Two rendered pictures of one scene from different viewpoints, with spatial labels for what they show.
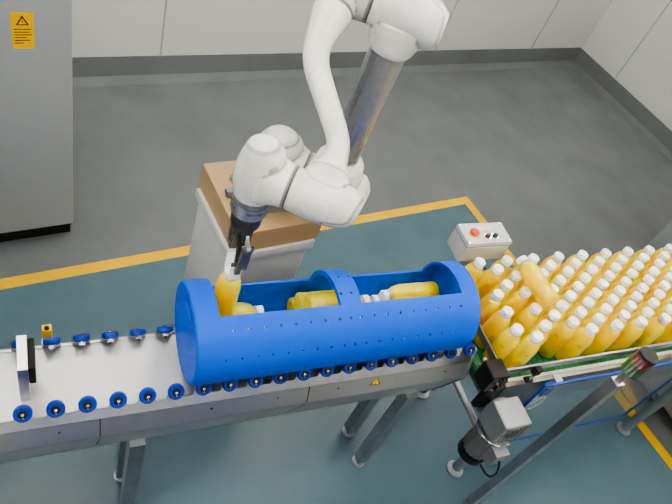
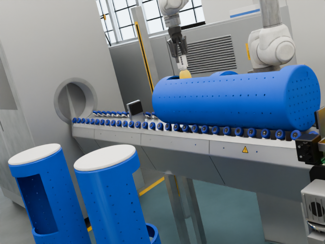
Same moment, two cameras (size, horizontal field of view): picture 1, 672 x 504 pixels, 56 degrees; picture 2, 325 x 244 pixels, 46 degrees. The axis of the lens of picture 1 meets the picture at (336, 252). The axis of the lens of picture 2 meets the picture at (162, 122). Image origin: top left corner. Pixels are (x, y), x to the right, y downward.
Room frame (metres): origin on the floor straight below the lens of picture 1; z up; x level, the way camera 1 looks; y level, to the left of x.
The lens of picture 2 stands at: (0.83, -1.98, 1.51)
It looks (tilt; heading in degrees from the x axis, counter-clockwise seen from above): 13 degrees down; 89
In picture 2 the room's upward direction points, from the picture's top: 14 degrees counter-clockwise
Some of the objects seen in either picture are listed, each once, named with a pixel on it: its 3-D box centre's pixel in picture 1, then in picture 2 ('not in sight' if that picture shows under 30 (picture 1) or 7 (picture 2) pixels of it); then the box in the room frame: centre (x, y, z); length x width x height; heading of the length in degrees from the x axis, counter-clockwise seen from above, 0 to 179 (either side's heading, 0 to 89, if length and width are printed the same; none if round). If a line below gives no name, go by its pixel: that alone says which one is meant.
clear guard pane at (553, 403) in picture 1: (589, 402); not in sight; (1.66, -1.15, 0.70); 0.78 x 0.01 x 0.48; 126
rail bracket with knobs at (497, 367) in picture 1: (490, 374); (310, 149); (1.37, -0.63, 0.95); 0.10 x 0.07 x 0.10; 36
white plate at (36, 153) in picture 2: not in sight; (35, 153); (0.16, 0.03, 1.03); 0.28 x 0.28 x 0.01
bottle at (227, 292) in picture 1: (225, 293); (186, 83); (1.05, 0.23, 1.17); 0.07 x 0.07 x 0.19
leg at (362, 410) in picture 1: (370, 398); not in sight; (1.52, -0.39, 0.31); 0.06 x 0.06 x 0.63; 36
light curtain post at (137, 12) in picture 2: not in sight; (162, 118); (0.88, 0.92, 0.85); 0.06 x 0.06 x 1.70; 36
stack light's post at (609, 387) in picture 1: (531, 452); not in sight; (1.44, -1.00, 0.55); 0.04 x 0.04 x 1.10; 36
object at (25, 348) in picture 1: (27, 368); (136, 113); (0.71, 0.59, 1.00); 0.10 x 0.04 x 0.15; 36
